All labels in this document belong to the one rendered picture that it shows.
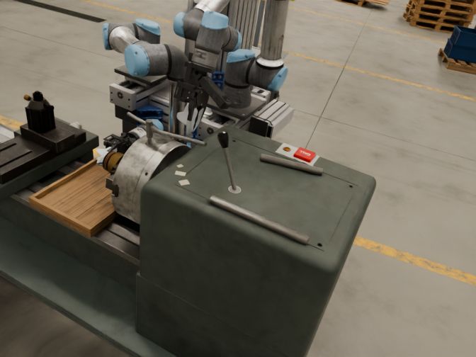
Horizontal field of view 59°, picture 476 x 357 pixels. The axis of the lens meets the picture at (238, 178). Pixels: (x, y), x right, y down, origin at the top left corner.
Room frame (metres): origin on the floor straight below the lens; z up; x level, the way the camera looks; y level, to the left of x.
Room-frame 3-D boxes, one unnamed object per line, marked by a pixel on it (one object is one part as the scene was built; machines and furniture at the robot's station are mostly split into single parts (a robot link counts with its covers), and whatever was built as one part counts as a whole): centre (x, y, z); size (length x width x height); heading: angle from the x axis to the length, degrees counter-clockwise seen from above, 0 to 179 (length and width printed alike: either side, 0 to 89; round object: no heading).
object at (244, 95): (1.76, 0.08, 1.21); 0.15 x 0.15 x 0.10
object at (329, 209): (1.04, -0.09, 1.06); 0.59 x 0.48 x 0.39; 68
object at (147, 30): (1.95, 0.54, 1.33); 0.13 x 0.12 x 0.14; 123
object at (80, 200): (1.28, 0.56, 0.89); 0.36 x 0.30 x 0.04; 158
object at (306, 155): (1.22, -0.21, 1.26); 0.06 x 0.06 x 0.02; 68
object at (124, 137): (1.36, 0.46, 1.08); 0.12 x 0.09 x 0.08; 157
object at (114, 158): (1.23, 0.43, 1.08); 0.09 x 0.09 x 0.09; 68
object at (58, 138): (1.47, 0.82, 1.00); 0.20 x 0.10 x 0.05; 68
